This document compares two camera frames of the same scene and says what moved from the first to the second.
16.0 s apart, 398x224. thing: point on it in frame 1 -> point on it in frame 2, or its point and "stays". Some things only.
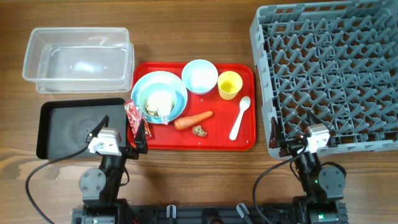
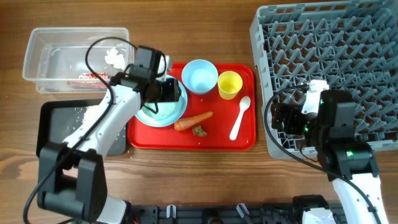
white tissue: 165,119 -> 118,61
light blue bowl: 199,76 stays
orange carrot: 186,121 stays
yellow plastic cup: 229,83 stays
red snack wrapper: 135,116 -> 89,81
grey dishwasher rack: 337,60 stays
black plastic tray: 64,124 stays
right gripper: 294,144 -> 280,116
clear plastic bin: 79,60 stays
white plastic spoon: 244,104 stays
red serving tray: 224,119 stays
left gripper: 132,153 -> 173,93
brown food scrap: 197,130 stays
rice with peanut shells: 159,103 -> 78,121
